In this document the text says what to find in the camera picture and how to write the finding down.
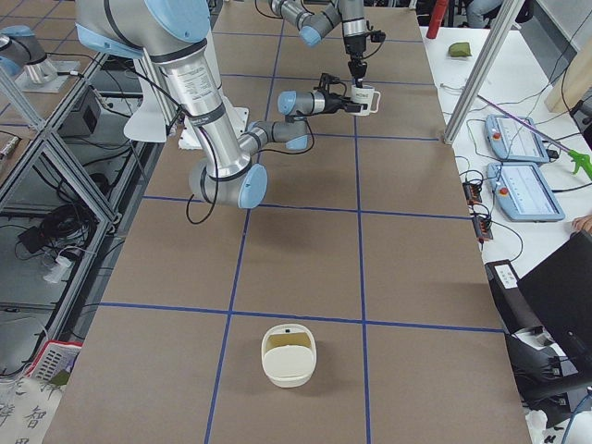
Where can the near blue teach pendant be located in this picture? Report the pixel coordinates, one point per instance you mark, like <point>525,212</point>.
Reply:
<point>522,193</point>

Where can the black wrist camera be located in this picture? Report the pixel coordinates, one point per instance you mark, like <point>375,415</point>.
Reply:
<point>325,82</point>
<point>376,36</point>

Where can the orange relay board far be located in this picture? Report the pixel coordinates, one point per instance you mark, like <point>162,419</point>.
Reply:
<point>472,193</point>

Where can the green bean bag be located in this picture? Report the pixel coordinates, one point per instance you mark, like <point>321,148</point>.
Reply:
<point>460,50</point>

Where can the orange relay board near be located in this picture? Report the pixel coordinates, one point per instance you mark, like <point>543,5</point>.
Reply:
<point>482,227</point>

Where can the white mug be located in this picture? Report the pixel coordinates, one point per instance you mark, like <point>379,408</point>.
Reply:
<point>367,97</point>

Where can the aluminium frame post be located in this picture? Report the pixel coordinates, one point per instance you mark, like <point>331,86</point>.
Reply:
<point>496,37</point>

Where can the blue teach pendant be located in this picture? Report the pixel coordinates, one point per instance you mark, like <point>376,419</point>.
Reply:
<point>522,193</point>
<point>510,140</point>

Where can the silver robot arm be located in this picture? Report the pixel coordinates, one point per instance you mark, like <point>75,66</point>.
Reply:
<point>173,34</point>
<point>313,27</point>

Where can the white basket with paper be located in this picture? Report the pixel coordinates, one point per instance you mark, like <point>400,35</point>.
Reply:
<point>54,357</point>

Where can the orange relay board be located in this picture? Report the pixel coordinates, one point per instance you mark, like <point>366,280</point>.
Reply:
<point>472,193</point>
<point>482,227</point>

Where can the black computer monitor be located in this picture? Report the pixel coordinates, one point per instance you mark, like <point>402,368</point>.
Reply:
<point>558,290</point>

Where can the green handled reach grabber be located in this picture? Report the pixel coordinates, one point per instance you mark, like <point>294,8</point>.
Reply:
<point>581,161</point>

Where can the cream plastic bin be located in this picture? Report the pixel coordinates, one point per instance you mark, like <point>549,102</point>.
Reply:
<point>288,355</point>

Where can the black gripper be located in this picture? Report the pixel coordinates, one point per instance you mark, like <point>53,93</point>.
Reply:
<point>355,46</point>
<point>330,102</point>

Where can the far blue teach pendant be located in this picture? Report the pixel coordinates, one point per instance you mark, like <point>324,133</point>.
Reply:
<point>510,140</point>

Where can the white camera pedestal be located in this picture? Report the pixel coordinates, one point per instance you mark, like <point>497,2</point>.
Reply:
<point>238,118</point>

